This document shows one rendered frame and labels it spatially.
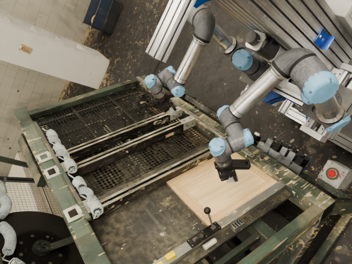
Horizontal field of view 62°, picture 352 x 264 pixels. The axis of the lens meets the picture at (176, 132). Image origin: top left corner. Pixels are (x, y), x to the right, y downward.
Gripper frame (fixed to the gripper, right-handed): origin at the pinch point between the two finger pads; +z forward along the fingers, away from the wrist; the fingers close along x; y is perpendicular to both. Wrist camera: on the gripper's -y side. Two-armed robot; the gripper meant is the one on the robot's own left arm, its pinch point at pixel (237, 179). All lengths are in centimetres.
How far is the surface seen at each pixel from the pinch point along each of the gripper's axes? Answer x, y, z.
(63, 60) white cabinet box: -349, 226, 88
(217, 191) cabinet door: -10.0, 15.6, 26.1
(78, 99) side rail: -137, 123, 17
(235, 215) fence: 10.0, 7.6, 20.9
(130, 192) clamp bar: -13, 63, 3
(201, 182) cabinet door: -19.1, 24.1, 25.4
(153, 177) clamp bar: -24, 51, 11
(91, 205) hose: 2, 74, -20
